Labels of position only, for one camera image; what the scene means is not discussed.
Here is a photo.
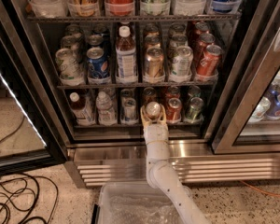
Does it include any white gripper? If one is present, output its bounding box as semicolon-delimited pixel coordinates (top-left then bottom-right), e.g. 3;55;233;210
140;105;169;145

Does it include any orange can front bottom shelf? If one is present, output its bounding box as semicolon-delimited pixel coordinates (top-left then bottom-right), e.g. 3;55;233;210
146;102;161;120

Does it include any orange can shelf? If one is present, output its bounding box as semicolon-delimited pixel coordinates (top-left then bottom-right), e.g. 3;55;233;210
142;87;157;105
144;35;161;49
144;47;164;77
146;102;161;120

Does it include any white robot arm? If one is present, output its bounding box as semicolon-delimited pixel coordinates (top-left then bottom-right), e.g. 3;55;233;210
140;102;211;224

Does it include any red can front bottom shelf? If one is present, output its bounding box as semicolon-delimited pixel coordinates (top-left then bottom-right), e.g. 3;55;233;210
165;98;182;122

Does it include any orange can rear bottom shelf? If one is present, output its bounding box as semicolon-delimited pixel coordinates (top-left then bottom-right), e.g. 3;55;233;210
142;87;157;105

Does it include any silver can front bottom shelf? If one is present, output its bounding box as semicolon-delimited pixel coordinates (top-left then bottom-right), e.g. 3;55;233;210
123;98;136;122

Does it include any silver can shelf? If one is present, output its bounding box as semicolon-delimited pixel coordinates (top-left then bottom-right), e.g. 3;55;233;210
120;89;134;100
123;98;136;122

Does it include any red can rear bottom shelf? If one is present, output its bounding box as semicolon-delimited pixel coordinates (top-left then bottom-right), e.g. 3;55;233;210
165;86;180;99

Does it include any silver can rear bottom shelf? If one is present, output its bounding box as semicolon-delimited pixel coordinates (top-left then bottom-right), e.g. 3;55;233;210
120;89;134;100

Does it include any green can front bottom shelf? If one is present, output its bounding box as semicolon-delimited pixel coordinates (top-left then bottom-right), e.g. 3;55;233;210
185;97;204;120

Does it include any clear water bottle bottom shelf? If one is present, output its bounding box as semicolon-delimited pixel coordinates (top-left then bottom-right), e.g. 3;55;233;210
96;91;117;125

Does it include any green can rear bottom shelf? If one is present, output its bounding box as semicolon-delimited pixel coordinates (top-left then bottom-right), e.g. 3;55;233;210
187;85;201;99

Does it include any white can front middle shelf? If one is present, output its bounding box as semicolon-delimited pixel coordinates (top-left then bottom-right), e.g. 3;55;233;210
171;46;193;77

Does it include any orange can front middle shelf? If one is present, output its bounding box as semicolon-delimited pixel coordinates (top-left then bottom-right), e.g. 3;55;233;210
144;47;164;77

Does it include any brown tea bottle middle shelf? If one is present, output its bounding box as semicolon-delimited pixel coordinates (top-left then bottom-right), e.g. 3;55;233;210
116;25;137;78

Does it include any brown tea bottle shelf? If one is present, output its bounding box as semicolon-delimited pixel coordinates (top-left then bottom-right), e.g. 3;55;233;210
69;92;94;126
116;25;137;78

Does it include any steel fridge base grille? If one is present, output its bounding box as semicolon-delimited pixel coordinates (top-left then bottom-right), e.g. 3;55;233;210
64;141;280;189

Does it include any brown tea bottle bottom shelf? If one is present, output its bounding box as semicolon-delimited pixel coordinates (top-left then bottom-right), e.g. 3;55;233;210
69;92;94;126

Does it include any red can front middle shelf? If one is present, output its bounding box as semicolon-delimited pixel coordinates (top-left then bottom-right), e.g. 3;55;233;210
196;45;222;77

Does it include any blue pepsi can middle shelf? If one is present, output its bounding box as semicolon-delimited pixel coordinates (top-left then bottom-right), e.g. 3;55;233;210
87;47;109;79

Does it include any white green can middle shelf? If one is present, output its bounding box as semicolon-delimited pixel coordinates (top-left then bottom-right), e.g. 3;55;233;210
55;48;82;80

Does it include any closed right fridge door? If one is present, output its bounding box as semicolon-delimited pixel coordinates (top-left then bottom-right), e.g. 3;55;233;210
205;0;280;154

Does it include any white can right fridge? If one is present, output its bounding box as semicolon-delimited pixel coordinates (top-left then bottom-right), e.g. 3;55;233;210
248;97;271;123

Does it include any blue can right fridge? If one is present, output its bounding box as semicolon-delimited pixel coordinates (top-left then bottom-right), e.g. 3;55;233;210
266;94;280;120

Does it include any open glass fridge door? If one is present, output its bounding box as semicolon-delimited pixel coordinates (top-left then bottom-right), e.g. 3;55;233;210
0;3;68;179

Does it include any gold can top shelf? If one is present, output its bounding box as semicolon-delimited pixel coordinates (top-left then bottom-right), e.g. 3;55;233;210
67;0;97;17

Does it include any clear bottle top shelf left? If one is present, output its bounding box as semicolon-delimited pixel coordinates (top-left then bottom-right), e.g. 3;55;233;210
30;0;68;18

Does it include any clear plastic bin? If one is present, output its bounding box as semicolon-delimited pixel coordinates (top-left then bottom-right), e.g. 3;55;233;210
91;182;183;224

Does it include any orange cable on floor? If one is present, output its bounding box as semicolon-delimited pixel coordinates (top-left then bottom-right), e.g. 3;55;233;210
239;180;280;200

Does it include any black cable on floor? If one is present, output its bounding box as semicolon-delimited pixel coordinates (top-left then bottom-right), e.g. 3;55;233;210
0;115;60;224

